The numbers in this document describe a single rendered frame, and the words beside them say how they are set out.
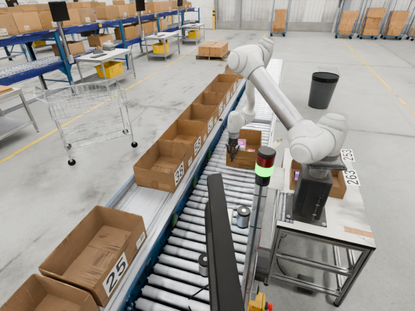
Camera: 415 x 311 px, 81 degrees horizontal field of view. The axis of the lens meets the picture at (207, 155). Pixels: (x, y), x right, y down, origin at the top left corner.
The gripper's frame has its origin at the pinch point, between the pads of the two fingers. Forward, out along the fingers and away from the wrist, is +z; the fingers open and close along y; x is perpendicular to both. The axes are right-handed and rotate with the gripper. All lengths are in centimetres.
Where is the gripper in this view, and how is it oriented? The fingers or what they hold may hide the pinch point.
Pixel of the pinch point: (232, 157)
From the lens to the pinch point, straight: 206.8
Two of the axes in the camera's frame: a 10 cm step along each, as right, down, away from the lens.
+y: 9.6, 1.5, -2.4
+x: 2.9, -5.4, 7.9
